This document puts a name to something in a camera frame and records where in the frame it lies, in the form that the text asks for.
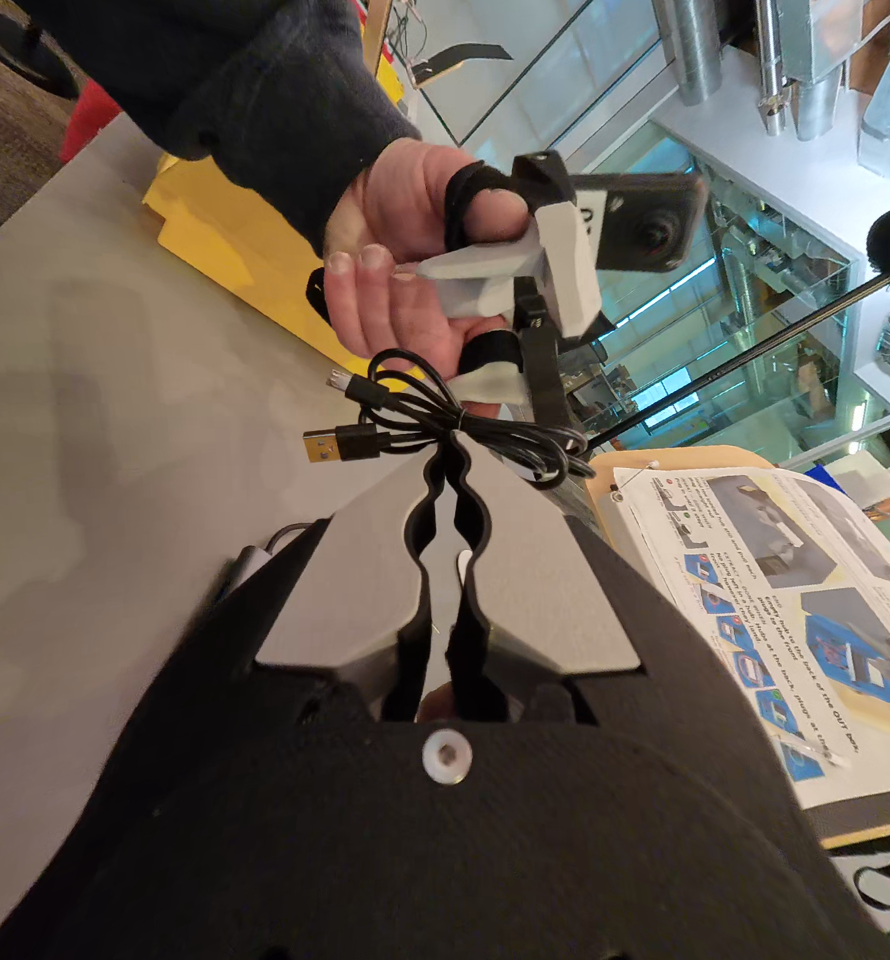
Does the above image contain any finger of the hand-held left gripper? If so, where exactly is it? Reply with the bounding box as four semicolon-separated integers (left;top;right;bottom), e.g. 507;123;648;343
413;201;603;340
447;362;527;408

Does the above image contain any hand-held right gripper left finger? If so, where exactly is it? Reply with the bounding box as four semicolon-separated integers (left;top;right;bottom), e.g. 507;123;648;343
254;448;437;723

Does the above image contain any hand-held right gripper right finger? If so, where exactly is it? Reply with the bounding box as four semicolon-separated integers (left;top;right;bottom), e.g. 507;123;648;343
445;435;644;723

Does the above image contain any black usb cable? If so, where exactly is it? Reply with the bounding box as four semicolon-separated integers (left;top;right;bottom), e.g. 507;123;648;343
302;347;597;490

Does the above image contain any person's left forearm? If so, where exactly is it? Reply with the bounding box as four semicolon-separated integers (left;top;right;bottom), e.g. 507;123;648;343
17;0;423;256

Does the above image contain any person's left hand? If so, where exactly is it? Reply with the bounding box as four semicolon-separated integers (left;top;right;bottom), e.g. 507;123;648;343
323;138;532;421

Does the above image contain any printed instruction sheet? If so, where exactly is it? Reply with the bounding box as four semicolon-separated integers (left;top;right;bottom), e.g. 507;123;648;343
613;465;890;811

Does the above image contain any white document stand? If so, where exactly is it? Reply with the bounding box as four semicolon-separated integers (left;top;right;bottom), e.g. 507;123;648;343
586;444;890;849

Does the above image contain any yellow plastic bin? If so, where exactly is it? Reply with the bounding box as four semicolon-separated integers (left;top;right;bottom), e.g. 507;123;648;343
145;63;416;376

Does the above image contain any red bag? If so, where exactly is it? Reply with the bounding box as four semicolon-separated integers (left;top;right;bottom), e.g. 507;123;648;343
62;78;123;162

